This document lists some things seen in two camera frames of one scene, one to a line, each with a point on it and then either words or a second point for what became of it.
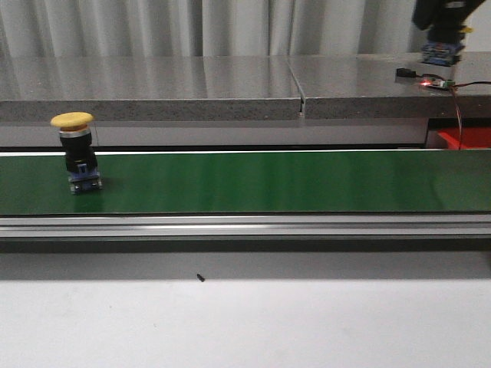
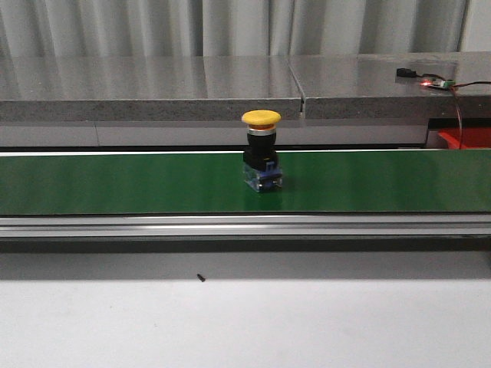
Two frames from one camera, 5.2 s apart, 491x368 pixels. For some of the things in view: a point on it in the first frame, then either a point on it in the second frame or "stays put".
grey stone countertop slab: (235, 87) stays put
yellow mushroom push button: (80, 159) to (261, 169)
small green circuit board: (437, 83) stays put
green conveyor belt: (251, 182) stays put
